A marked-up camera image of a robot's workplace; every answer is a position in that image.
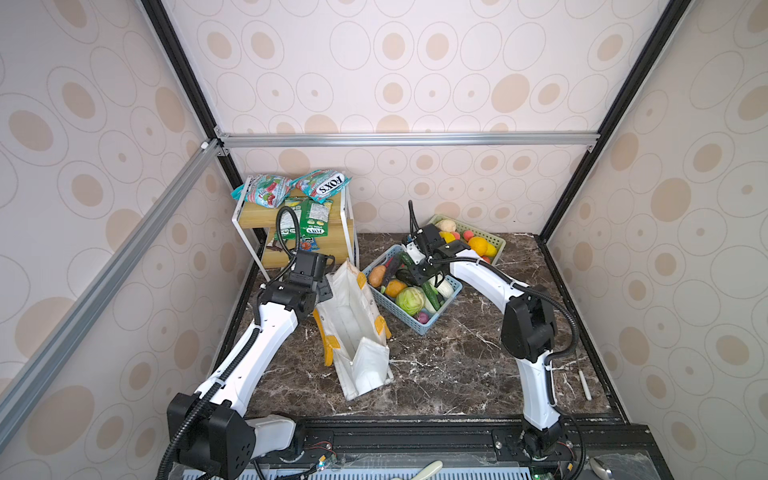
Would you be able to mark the green cabbage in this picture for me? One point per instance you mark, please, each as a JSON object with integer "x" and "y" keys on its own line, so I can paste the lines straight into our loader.
{"x": 411, "y": 300}

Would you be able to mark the white radish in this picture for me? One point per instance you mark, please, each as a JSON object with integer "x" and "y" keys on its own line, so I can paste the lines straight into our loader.
{"x": 443, "y": 287}

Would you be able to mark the green plastic fruit basket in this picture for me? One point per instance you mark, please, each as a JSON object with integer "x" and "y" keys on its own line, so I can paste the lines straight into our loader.
{"x": 466, "y": 232}

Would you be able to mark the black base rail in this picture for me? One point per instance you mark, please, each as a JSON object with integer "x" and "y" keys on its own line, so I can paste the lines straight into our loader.
{"x": 628, "y": 451}

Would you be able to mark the white pen on table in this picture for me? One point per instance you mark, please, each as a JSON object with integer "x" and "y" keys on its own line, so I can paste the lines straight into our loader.
{"x": 585, "y": 386}

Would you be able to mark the red green candy bag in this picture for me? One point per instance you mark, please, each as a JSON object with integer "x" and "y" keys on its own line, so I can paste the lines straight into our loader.
{"x": 266, "y": 190}

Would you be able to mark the yellow bell pepper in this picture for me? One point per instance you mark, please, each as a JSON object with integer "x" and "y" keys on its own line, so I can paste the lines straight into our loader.
{"x": 448, "y": 237}

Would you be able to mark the teal Fox's candy bag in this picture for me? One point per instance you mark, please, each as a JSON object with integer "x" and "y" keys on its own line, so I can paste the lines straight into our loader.
{"x": 320, "y": 185}

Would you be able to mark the white grocery bag yellow handles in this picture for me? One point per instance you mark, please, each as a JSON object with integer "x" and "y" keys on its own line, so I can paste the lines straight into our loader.
{"x": 354, "y": 334}

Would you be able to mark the horizontal aluminium frame bar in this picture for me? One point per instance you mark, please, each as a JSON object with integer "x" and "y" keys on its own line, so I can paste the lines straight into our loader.
{"x": 429, "y": 139}

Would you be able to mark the orange fruit in blue basket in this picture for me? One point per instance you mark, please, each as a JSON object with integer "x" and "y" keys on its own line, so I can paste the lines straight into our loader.
{"x": 394, "y": 288}

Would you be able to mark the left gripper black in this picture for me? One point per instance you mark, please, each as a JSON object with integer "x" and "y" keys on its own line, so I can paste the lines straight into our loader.
{"x": 325, "y": 287}

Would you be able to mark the left slanted aluminium frame bar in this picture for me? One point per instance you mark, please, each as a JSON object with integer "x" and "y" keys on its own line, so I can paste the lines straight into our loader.
{"x": 40, "y": 371}

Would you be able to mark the white wire wooden shelf rack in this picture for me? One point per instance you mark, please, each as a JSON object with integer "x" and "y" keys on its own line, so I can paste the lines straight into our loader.
{"x": 258, "y": 230}

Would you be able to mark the long green cucumber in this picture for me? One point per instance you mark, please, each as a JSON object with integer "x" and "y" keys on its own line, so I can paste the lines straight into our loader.
{"x": 429, "y": 291}

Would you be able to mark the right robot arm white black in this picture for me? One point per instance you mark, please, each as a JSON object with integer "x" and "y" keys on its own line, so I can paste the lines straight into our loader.
{"x": 535, "y": 328}

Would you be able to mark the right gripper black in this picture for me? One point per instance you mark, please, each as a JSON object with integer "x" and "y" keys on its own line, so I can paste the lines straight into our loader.
{"x": 418, "y": 277}

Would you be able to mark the green snack packet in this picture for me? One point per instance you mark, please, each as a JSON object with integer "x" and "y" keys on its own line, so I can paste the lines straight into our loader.
{"x": 313, "y": 218}

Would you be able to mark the blue plastic vegetable basket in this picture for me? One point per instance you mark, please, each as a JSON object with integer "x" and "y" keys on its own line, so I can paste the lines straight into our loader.
{"x": 425, "y": 320}

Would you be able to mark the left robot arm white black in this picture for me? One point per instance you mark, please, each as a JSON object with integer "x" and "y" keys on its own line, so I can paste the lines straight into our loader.
{"x": 240, "y": 372}

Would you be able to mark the small blue red candy packet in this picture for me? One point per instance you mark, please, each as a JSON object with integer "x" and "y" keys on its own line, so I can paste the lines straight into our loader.
{"x": 308, "y": 244}

